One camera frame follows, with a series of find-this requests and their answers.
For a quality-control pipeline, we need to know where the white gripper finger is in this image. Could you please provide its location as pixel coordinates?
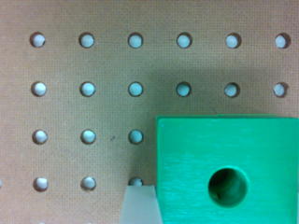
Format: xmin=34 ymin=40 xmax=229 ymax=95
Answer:
xmin=119 ymin=186 xmax=163 ymax=224

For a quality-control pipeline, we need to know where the green block with hole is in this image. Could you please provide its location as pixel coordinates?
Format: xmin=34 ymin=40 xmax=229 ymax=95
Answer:
xmin=157 ymin=117 xmax=298 ymax=224

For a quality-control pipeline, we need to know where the brown pegboard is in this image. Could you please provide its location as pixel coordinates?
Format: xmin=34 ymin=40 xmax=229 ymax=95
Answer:
xmin=0 ymin=0 xmax=299 ymax=224

